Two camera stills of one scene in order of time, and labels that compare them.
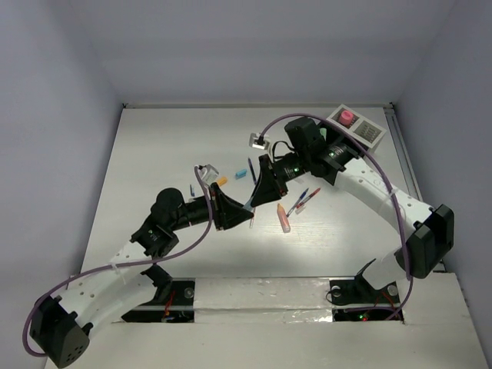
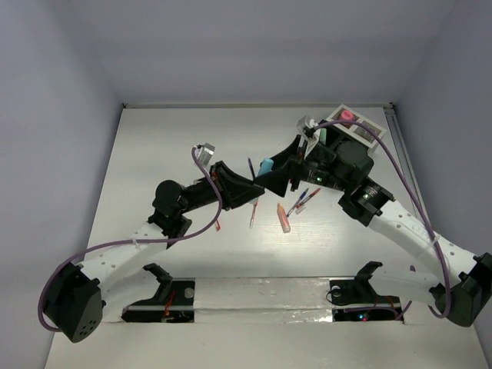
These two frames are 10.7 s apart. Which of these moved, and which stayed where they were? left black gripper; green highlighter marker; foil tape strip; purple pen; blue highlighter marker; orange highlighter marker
Moved: left black gripper; blue highlighter marker
Stayed: green highlighter marker; foil tape strip; orange highlighter marker; purple pen
